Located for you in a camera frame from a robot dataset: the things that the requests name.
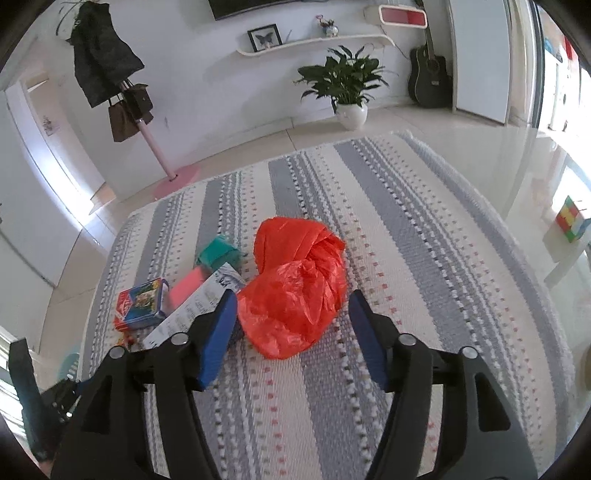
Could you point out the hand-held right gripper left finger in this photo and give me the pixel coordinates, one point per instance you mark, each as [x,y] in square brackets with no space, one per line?
[217,341]

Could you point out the white printed carton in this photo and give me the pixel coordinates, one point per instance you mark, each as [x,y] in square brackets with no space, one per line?
[194,309]

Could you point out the white curved wall shelf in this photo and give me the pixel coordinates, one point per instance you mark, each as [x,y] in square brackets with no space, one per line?
[314,42]

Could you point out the white door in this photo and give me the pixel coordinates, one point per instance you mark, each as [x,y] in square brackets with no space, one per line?
[480,55]

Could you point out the potted green plant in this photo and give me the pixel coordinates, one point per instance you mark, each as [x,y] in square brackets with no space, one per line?
[346,87]

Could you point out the dark hanging jacket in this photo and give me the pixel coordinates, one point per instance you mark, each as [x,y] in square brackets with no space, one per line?
[101,60]

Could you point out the brown hanging bag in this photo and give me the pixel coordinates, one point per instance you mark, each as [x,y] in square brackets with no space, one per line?
[123,118]

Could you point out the red and white box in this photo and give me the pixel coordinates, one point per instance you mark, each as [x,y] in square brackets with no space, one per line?
[402,16]

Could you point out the red plastic bag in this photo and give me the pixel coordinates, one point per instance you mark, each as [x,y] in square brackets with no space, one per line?
[295,295]

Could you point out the black acoustic guitar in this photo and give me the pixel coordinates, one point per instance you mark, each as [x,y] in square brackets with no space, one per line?
[430,78]

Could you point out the green box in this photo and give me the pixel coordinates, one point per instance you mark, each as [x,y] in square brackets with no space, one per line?
[218,252]

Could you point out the small flower vase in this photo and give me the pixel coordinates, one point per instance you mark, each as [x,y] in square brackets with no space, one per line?
[329,26]

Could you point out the pink box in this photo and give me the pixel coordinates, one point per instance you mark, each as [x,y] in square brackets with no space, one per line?
[186,287]

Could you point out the red and blue box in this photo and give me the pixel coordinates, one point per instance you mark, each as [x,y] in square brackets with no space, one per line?
[141,304]

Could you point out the black television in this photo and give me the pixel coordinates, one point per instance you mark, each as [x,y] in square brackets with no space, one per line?
[249,7]

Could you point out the colourful block toy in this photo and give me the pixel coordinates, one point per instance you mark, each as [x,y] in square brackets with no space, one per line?
[571,218]

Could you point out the pink coat stand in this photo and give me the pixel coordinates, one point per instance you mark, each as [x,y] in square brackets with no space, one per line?
[157,152]

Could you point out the framed butterfly picture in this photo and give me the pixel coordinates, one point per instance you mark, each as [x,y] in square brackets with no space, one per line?
[265,38]

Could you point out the striped woven blanket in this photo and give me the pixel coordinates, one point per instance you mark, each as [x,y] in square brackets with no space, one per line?
[369,258]

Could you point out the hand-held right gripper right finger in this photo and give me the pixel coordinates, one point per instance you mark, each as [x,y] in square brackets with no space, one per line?
[369,337]

